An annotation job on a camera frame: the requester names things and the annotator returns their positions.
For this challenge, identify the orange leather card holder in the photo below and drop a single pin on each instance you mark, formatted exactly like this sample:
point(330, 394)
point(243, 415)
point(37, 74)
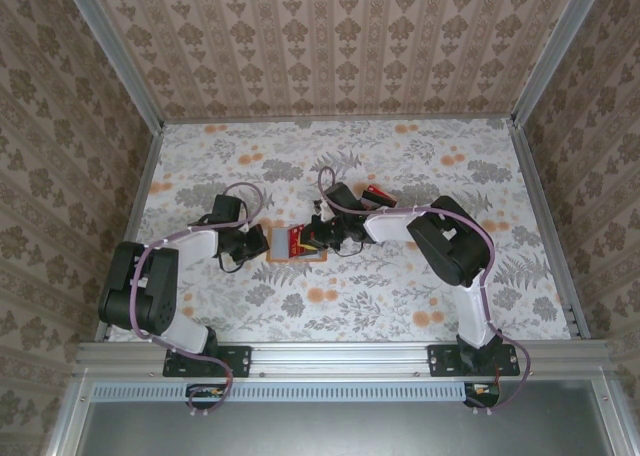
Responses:
point(279, 243)

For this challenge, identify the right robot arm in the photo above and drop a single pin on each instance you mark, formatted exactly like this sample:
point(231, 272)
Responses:
point(450, 246)

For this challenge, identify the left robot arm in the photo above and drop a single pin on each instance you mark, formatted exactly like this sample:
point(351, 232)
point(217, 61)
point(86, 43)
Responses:
point(135, 286)

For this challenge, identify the grey metal panel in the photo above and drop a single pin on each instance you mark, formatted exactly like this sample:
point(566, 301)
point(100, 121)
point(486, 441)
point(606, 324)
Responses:
point(325, 431)

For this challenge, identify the short aluminium frame rail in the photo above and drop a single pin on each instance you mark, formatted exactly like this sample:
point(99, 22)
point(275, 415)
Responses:
point(350, 120)

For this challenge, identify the wide aluminium mounting rail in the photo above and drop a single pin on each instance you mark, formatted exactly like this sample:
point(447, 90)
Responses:
point(340, 358)

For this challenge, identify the aluminium side rail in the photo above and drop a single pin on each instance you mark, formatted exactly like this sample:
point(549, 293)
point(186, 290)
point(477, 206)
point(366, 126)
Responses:
point(146, 176)
point(541, 201)

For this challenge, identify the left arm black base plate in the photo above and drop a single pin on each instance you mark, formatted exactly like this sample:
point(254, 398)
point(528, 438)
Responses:
point(240, 361)

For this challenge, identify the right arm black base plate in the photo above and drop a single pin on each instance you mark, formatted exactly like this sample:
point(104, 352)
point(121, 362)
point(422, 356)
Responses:
point(442, 361)

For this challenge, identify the aluminium frame post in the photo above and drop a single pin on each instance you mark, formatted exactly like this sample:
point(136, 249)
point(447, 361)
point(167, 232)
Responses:
point(120, 56)
point(542, 51)

